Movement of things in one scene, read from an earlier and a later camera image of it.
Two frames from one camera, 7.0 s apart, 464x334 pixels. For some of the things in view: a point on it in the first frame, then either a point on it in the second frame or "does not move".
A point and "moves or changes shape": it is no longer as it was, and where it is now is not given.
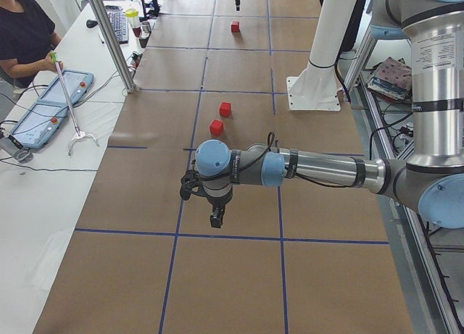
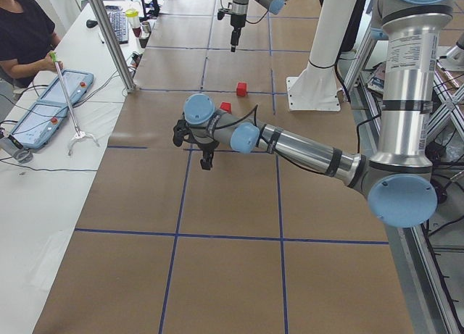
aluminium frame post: x=112 y=35 does not move
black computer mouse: x=90 y=23 does not move
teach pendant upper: x=77 y=85 does not move
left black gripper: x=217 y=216 to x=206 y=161
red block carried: x=235 y=27 moves or changes shape
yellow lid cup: x=133 y=16 does not move
